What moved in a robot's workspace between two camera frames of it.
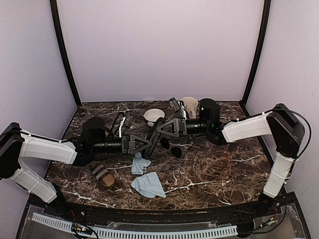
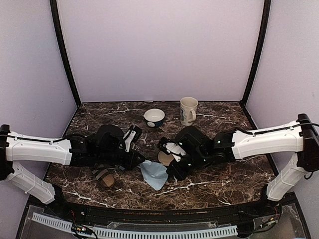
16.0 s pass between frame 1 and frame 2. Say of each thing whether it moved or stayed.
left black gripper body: moved
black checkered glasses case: moved
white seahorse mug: stayed
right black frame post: stayed
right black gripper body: moved
